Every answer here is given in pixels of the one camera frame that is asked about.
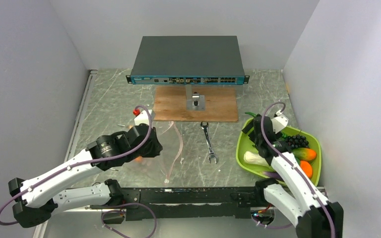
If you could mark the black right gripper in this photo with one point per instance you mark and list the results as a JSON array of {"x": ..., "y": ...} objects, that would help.
[{"x": 248, "y": 127}]

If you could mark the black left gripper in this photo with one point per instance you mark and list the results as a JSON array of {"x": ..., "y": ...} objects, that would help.
[{"x": 156, "y": 149}]

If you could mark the clear zip top bag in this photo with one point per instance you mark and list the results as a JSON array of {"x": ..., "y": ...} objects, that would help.
[{"x": 159, "y": 170}]

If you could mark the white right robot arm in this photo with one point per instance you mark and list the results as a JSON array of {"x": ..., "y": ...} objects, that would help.
[{"x": 288, "y": 164}]

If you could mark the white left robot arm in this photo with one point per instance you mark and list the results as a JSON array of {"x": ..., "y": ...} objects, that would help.
[{"x": 39, "y": 198}]

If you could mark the lime green food tray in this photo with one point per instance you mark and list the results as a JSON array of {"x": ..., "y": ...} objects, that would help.
[{"x": 244, "y": 144}]

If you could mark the white green bok choy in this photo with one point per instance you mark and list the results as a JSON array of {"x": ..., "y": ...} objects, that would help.
[{"x": 255, "y": 159}]

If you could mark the brown wooden board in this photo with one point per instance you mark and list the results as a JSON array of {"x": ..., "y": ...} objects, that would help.
[{"x": 220, "y": 103}]

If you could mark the black grape bunch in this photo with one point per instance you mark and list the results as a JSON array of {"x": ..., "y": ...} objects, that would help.
[{"x": 297, "y": 141}]

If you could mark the purple eggplant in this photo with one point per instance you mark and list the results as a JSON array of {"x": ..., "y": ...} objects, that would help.
[{"x": 273, "y": 175}]

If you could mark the silver open-end wrench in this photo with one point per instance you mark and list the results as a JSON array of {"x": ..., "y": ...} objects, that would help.
[{"x": 211, "y": 152}]

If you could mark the green orange mango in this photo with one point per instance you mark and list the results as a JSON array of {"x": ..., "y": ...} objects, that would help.
[{"x": 305, "y": 154}]

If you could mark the orange fruit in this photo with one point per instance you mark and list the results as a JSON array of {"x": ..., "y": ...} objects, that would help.
[{"x": 306, "y": 168}]

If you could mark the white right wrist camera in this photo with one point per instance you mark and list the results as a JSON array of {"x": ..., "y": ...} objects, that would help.
[{"x": 279, "y": 122}]

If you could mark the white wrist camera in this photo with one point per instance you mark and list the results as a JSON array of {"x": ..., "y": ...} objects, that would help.
[
  {"x": 143, "y": 118},
  {"x": 279, "y": 122}
]

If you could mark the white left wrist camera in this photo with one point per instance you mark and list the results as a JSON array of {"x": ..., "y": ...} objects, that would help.
[{"x": 143, "y": 118}]

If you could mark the metal switch stand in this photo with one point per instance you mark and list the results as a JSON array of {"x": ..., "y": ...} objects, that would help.
[{"x": 194, "y": 100}]

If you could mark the grey network switch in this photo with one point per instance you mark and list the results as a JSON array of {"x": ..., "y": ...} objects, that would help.
[{"x": 193, "y": 60}]

